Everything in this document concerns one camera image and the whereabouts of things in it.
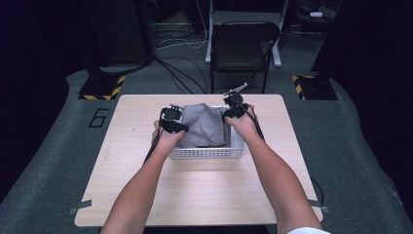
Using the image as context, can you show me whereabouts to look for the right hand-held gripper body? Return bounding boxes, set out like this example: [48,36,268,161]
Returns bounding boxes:
[221,82,251,120]

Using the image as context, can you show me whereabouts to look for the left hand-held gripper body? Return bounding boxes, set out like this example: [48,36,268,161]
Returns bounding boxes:
[158,103,185,135]

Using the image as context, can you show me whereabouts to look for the grey shorts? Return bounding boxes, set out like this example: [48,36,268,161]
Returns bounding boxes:
[176,102,233,149]

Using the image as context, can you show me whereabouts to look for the white plastic basket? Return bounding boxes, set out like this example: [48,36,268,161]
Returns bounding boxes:
[169,104,246,161]

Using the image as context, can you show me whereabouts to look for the person's right hand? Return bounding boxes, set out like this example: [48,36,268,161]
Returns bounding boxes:
[224,103,261,145]

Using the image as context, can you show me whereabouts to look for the person's left hand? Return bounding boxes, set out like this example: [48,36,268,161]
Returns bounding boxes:
[151,120,187,158]

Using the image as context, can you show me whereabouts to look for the black folding chair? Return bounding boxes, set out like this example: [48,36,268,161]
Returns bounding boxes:
[204,0,290,69]
[208,20,282,96]

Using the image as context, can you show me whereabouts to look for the black striped stand base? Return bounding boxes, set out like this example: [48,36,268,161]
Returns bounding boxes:
[290,73,339,101]
[77,66,127,101]

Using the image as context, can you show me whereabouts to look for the grey tape strip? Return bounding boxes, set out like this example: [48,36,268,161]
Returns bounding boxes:
[308,198,330,215]
[66,199,94,216]

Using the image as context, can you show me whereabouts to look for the person's white sleeve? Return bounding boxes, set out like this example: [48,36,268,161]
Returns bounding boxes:
[286,226,332,234]

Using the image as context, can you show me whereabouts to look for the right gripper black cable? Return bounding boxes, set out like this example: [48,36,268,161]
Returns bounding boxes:
[229,96,266,143]

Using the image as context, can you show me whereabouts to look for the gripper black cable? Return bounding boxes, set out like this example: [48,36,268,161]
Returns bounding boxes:
[142,125,166,165]
[229,96,266,143]

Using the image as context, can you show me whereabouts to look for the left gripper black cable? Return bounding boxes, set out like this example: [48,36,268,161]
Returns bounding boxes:
[142,125,166,165]

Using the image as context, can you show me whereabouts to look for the black floor cables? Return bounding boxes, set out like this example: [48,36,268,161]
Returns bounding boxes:
[151,28,209,96]

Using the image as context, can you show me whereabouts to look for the white floor cable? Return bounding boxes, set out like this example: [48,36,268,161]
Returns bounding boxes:
[155,0,210,52]

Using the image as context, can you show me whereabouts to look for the thin black table cable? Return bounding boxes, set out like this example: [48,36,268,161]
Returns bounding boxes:
[310,175,325,207]

